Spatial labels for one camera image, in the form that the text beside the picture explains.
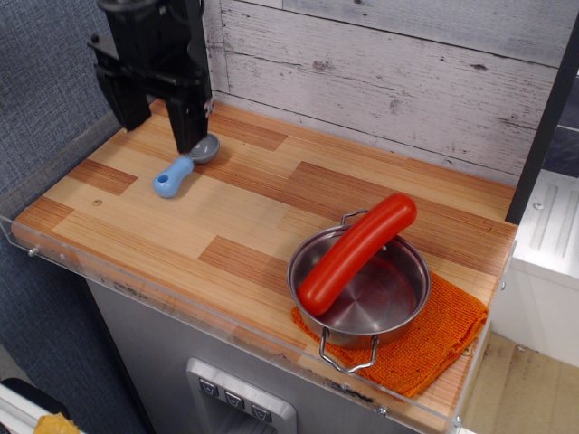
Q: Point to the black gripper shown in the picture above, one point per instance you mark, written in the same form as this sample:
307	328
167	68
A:
156	47

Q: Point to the blue and grey toy spoon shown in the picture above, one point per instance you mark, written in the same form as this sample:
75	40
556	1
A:
167	183

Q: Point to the silver toy fridge cabinet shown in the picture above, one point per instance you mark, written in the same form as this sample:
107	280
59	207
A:
155	348

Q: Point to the red toy sausage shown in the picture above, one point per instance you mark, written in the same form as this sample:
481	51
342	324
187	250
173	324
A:
325	282

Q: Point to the grey dispenser button panel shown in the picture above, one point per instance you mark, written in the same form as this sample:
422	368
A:
227	404

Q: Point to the orange knitted cloth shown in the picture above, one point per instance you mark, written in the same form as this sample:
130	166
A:
437	337

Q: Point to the white toy sink unit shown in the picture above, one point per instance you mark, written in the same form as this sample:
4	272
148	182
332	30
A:
537	302

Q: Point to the clear acrylic guard rail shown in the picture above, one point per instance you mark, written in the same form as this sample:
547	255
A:
216	257

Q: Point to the steel pot with handles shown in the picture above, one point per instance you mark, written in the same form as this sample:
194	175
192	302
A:
376	308

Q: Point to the black right vertical post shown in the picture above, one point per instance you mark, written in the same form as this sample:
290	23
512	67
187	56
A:
564	81

